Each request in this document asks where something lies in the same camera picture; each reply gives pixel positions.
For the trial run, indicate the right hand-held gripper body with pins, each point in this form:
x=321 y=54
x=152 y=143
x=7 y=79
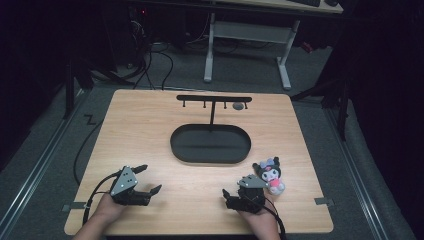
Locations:
x=250 y=196

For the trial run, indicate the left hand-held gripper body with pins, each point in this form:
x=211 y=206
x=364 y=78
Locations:
x=124 y=182

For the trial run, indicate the black and pink plush toy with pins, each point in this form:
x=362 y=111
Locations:
x=274 y=176

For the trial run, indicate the person's right hand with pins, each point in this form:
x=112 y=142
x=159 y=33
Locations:
x=261 y=220

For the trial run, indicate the person's left hand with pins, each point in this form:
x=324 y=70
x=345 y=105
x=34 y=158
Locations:
x=110 y=209

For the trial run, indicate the black hook stand with tray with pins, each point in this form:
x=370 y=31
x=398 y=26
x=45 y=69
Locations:
x=210 y=143

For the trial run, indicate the grey tape strip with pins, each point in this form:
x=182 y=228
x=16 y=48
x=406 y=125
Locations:
x=74 y=206
x=324 y=201

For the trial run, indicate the grey round table grommet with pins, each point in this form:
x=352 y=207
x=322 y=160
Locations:
x=238 y=106

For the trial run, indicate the black metal stand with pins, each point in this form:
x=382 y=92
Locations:
x=69 y=90
x=336 y=96

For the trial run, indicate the black computer tower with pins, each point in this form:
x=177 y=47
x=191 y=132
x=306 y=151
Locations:
x=138 y=30

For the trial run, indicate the white-framed desk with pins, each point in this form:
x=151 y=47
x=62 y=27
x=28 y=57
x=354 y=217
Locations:
x=248 y=31

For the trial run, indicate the black keyboard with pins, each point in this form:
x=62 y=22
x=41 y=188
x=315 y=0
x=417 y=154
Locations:
x=305 y=2

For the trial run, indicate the black computer mouse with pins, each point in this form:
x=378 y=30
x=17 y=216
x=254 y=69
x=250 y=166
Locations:
x=331 y=2

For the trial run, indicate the metal floor rail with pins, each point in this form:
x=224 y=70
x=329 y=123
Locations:
x=40 y=163
x=358 y=173

